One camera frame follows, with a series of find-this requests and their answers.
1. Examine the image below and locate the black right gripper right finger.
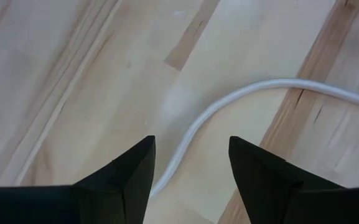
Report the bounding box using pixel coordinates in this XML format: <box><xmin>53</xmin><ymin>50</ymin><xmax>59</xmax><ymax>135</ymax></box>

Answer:
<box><xmin>228</xmin><ymin>135</ymin><xmax>359</xmax><ymax>224</ymax></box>

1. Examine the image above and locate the white power strip cord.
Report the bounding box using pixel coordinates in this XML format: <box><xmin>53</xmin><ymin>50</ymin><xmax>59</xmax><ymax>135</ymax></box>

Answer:
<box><xmin>149</xmin><ymin>78</ymin><xmax>359</xmax><ymax>200</ymax></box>

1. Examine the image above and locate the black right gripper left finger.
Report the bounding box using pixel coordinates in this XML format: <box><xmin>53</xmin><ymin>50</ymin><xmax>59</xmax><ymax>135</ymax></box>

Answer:
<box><xmin>0</xmin><ymin>134</ymin><xmax>157</xmax><ymax>224</ymax></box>

